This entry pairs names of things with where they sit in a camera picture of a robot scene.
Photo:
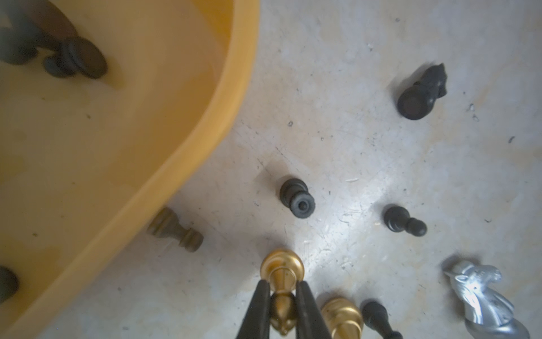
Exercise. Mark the black knight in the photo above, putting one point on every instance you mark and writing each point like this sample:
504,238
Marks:
417,101

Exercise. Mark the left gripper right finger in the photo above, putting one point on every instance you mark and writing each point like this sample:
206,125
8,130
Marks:
310,322

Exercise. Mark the black pawn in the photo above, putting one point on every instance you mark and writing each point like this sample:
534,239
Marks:
295,195
76,55
398,219
9,284
375,316
18,46

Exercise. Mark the silver rook chess piece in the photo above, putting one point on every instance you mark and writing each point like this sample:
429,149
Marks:
488,314

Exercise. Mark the gold bishop chess piece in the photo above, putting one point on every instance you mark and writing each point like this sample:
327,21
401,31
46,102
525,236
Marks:
282,269

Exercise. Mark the yellow plastic storage box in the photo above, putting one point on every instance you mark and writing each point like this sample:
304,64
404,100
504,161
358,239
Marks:
86,163

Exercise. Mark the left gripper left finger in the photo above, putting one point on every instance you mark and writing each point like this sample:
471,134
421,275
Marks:
256,323

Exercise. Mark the bronze pawn near box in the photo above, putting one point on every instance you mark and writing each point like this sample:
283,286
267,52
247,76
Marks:
166,225

